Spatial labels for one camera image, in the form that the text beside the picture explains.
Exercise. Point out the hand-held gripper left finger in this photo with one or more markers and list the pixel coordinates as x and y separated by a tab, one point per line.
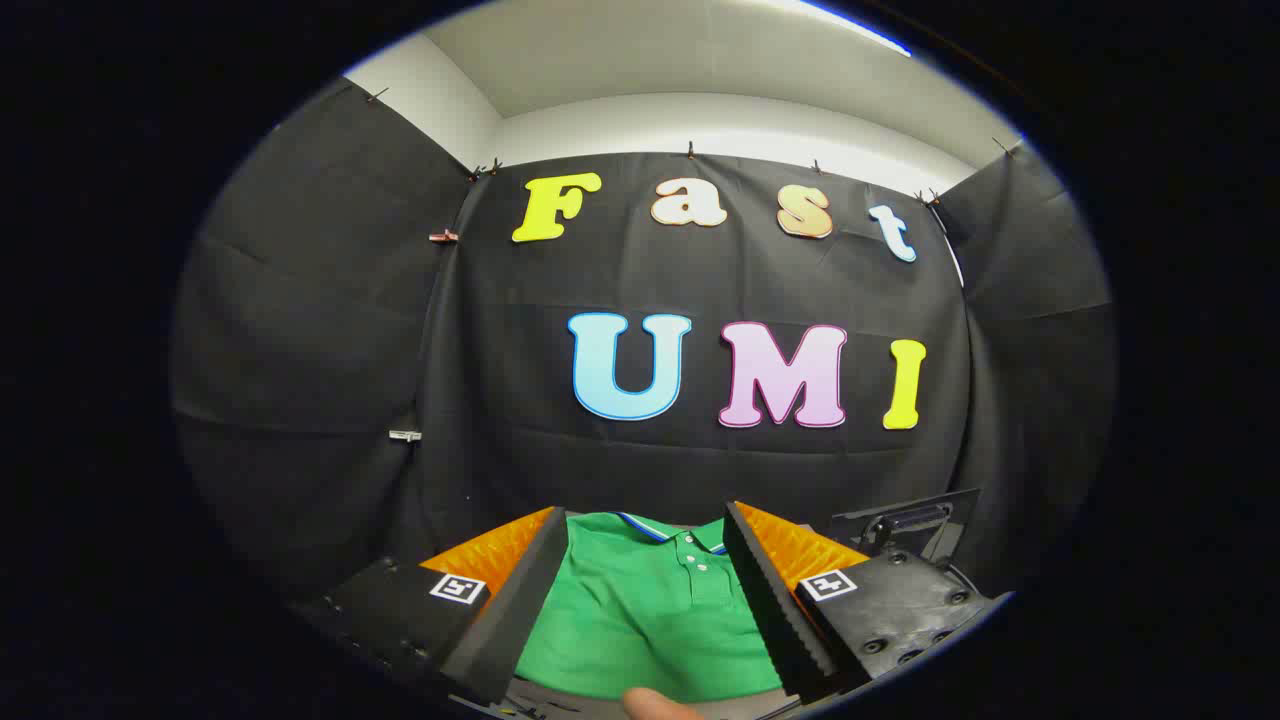
520	600

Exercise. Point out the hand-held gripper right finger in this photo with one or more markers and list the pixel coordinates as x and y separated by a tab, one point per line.
770	600

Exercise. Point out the green polo shirt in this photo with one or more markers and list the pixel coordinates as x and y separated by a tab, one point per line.
650	620

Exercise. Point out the dark washing machine lid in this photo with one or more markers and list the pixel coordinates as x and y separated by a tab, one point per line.
905	522

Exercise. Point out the copper clip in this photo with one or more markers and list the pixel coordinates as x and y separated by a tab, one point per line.
443	236

